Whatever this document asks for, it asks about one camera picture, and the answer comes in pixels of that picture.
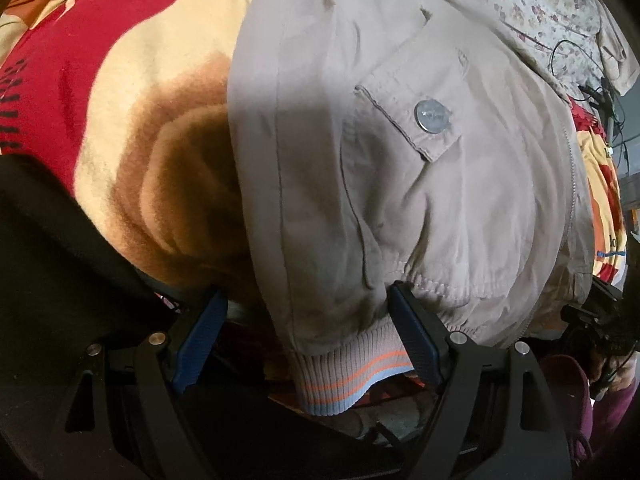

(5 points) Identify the beige zip-up jacket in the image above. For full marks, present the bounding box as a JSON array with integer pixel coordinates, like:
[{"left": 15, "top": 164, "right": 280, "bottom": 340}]
[{"left": 228, "top": 0, "right": 593, "bottom": 416}]

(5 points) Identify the maroon right sleeve forearm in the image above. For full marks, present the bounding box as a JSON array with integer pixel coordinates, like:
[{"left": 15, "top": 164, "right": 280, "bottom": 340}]
[{"left": 540, "top": 354, "right": 637, "bottom": 466}]

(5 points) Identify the orange red yellow blanket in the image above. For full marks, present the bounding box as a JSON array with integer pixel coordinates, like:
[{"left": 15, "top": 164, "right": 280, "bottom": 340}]
[{"left": 0, "top": 0, "right": 629, "bottom": 311}]

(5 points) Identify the beige cloth at right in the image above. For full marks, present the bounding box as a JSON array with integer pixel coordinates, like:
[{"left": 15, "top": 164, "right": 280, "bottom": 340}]
[{"left": 597, "top": 0, "right": 639, "bottom": 96}]

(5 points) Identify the white floral quilt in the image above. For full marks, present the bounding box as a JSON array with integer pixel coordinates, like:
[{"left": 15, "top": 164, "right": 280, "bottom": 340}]
[{"left": 480, "top": 0, "right": 609, "bottom": 100}]

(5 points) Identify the black cable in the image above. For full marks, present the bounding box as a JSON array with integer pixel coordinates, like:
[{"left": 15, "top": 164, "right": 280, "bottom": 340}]
[{"left": 548, "top": 38, "right": 640, "bottom": 162}]

